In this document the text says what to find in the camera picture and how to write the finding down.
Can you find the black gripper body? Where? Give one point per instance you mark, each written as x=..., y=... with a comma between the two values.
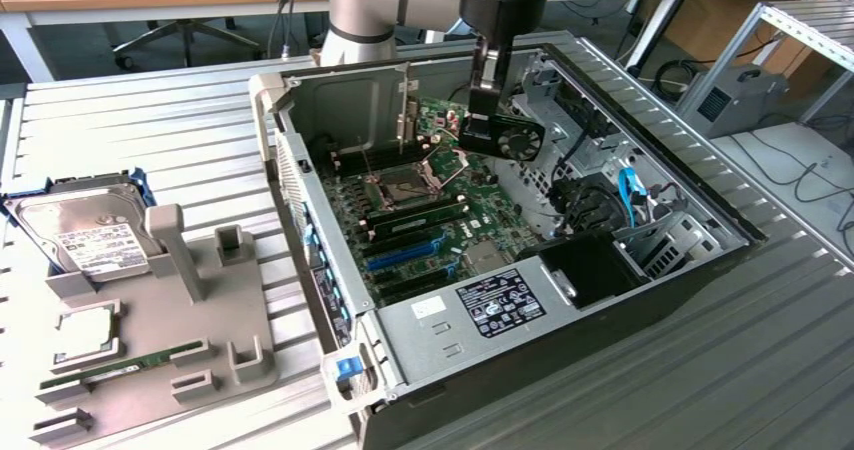
x=504, y=0

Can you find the graphics card with black fan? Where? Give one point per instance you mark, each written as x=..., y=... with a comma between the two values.
x=441, y=115

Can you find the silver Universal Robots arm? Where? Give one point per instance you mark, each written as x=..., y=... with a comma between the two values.
x=361, y=20

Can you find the silver disk bay cage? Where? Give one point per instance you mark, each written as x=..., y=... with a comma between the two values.
x=590, y=152

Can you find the green motherboard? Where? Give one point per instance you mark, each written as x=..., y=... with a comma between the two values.
x=481, y=205

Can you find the socket locking lever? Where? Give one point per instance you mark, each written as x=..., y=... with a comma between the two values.
x=366, y=162

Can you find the black pole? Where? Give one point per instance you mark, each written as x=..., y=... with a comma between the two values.
x=668, y=10

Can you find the dark RAM stick white label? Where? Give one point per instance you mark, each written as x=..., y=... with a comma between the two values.
x=414, y=225

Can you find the silver chipset heatsink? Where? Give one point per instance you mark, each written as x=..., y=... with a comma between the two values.
x=488, y=257

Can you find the blue expansion slot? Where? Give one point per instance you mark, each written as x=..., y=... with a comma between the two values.
x=397, y=258

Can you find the long black expansion slot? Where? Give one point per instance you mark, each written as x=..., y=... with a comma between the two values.
x=421, y=292
x=408, y=278

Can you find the grey equipment box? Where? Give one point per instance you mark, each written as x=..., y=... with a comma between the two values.
x=741, y=100

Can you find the grey power supply unit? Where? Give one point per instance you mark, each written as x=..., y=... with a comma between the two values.
x=428, y=340

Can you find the black office chair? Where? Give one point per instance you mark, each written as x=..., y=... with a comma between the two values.
x=181, y=35

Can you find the blue disk carrier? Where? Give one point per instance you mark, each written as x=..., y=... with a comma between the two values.
x=142, y=185

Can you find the open black PC case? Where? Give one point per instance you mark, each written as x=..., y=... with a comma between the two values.
x=534, y=380

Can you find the blue case latch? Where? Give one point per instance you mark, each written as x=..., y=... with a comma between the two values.
x=348, y=369

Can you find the silver hard disk drive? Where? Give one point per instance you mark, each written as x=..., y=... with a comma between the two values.
x=74, y=230

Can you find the grey parts rack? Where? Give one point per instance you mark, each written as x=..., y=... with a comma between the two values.
x=154, y=330

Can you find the silver CPU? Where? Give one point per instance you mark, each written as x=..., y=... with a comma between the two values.
x=83, y=335

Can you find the green RAM stick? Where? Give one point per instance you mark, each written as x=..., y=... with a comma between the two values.
x=114, y=367

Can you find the CPU socket with metal frame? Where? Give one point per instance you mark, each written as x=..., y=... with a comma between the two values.
x=448, y=170

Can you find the aluminium frame table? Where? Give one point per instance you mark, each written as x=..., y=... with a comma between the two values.
x=815, y=25

